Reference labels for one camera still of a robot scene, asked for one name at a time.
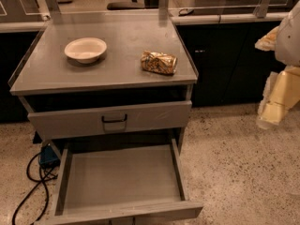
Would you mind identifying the black drawer handle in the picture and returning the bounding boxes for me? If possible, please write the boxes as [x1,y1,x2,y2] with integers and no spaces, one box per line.
[101,114,128,124]

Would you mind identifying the grey open middle drawer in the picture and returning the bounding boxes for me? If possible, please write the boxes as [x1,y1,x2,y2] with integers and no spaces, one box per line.
[35,139,203,225]

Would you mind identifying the black office chair base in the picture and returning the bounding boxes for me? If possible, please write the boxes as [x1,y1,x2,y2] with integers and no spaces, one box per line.
[107,0,159,10]

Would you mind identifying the blue power box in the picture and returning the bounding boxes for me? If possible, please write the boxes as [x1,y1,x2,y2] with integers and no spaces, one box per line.
[38,144,61,169]

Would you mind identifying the grey top drawer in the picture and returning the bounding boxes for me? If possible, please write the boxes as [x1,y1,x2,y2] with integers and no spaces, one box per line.
[28,101,191,141]

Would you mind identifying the black floor cable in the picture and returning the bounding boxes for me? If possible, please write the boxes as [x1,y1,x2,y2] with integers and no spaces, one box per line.
[11,152,59,225]

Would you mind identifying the crushed orange can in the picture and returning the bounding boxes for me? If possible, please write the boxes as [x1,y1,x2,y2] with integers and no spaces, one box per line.
[141,51,177,75]

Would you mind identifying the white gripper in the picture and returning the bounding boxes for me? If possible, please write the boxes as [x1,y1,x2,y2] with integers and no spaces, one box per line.
[255,1,300,129]

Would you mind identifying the grey drawer cabinet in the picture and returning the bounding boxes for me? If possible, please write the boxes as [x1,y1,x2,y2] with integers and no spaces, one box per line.
[7,9,200,225]

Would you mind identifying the white bowl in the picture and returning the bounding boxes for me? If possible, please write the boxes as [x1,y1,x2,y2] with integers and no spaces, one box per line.
[65,37,107,64]

